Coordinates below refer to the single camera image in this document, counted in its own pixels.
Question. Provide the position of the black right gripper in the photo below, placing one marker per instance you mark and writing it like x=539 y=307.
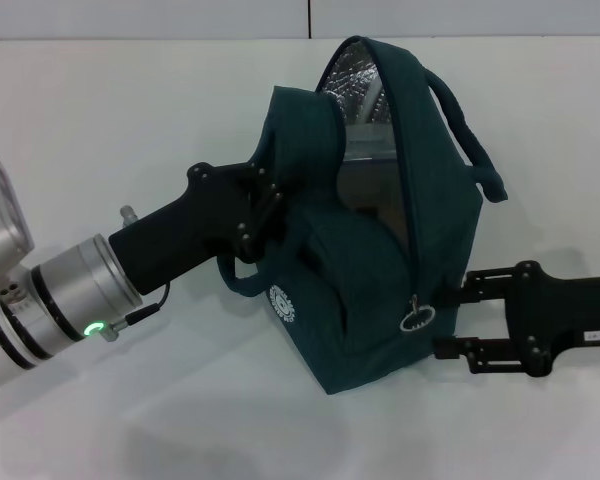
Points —
x=570 y=310

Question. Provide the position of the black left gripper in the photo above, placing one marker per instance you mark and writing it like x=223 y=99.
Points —
x=190 y=230

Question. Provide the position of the dark teal fabric lunch bag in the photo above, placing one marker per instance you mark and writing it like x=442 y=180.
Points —
x=430 y=210

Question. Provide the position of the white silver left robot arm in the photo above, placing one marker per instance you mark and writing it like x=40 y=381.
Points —
x=55 y=310

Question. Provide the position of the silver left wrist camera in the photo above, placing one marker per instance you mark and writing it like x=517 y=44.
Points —
x=2 y=215

